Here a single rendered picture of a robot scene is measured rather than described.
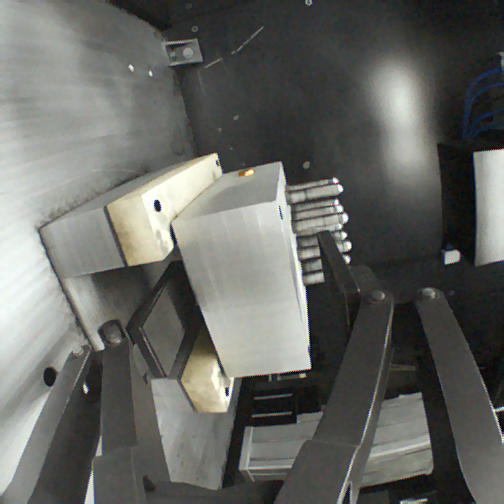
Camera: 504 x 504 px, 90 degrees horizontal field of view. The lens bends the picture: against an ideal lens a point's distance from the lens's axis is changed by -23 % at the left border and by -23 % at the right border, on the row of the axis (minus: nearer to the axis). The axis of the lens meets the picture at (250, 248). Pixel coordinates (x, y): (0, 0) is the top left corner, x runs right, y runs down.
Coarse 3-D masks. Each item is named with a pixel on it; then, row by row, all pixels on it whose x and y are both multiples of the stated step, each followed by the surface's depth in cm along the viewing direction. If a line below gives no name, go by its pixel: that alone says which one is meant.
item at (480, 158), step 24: (456, 144) 20; (480, 144) 19; (456, 168) 23; (480, 168) 17; (456, 192) 23; (480, 192) 18; (456, 216) 24; (480, 216) 18; (456, 240) 24; (480, 240) 19; (480, 264) 20
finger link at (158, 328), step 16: (176, 272) 18; (160, 288) 16; (176, 288) 17; (144, 304) 14; (160, 304) 15; (176, 304) 17; (192, 304) 19; (144, 320) 13; (160, 320) 14; (176, 320) 16; (144, 336) 13; (160, 336) 14; (176, 336) 16; (144, 352) 13; (160, 352) 14; (176, 352) 15; (160, 368) 13
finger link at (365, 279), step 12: (360, 276) 14; (372, 276) 14; (360, 288) 13; (372, 288) 13; (396, 300) 11; (408, 300) 11; (396, 312) 11; (408, 312) 11; (396, 324) 11; (408, 324) 10; (396, 336) 11; (408, 336) 11; (420, 336) 10
